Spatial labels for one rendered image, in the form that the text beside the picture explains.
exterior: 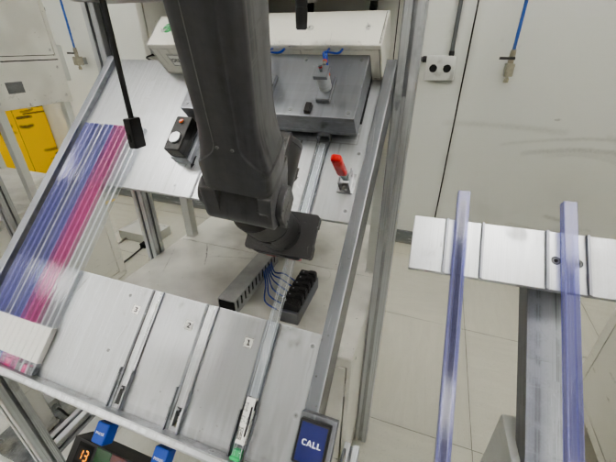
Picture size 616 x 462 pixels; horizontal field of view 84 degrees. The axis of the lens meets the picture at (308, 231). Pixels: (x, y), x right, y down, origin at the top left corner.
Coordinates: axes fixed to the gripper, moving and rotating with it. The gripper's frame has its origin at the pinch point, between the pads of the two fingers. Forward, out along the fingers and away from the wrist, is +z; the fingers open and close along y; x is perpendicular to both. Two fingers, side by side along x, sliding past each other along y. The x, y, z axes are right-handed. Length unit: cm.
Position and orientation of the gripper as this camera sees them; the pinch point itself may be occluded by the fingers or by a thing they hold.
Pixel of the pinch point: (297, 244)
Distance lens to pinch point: 57.5
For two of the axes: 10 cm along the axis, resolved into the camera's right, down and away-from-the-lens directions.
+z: 2.2, 2.5, 9.4
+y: -9.5, -1.6, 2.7
